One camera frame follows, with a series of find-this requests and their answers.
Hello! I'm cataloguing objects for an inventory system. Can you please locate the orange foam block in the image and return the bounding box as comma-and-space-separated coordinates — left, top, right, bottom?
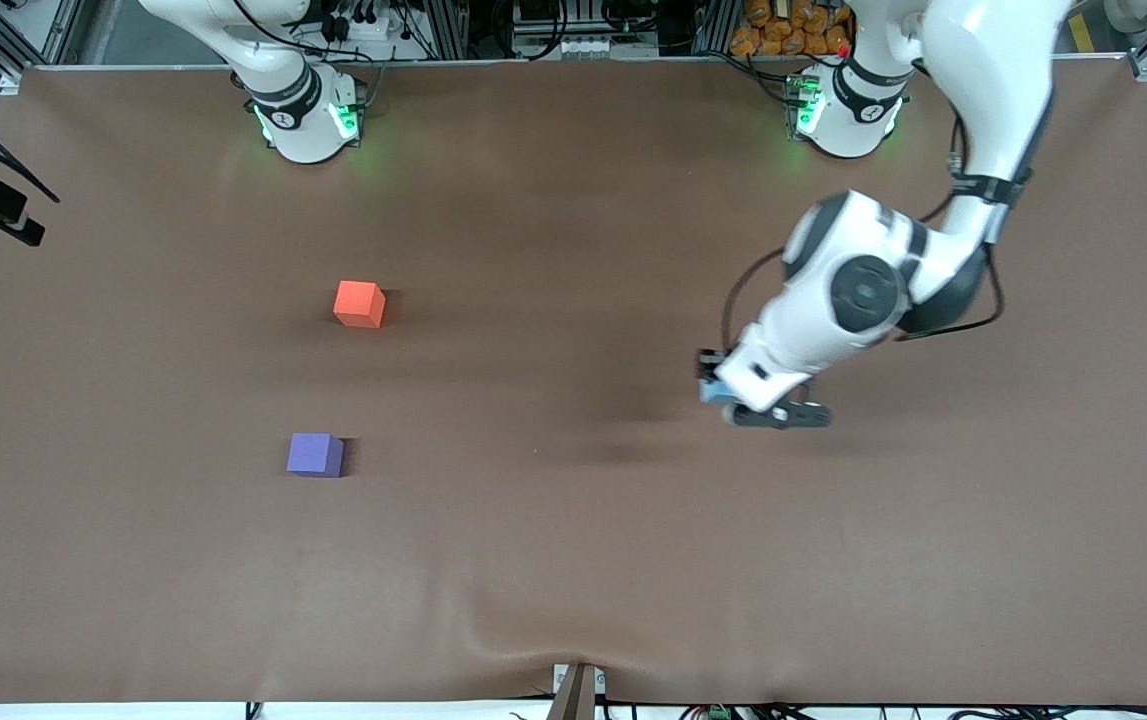
333, 280, 387, 329

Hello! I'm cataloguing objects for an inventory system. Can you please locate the metal table edge bracket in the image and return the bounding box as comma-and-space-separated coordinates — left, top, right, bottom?
551, 662, 607, 720

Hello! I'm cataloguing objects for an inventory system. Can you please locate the purple foam block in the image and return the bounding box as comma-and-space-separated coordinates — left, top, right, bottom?
286, 432, 346, 479

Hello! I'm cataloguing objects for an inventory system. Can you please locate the brown table mat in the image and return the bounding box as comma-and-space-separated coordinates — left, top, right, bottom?
0, 55, 1147, 706

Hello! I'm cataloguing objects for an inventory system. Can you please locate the aluminium frame post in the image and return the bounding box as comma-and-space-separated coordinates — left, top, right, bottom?
693, 0, 736, 57
423, 0, 471, 61

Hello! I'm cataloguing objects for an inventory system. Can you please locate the white power strip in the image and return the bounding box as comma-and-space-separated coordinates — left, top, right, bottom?
555, 35, 626, 61

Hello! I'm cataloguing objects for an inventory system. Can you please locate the bag of orange items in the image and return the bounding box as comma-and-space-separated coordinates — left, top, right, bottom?
730, 0, 854, 58

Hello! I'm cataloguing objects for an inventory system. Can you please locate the aluminium frame strut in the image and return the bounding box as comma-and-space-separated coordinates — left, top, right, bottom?
0, 0, 84, 69

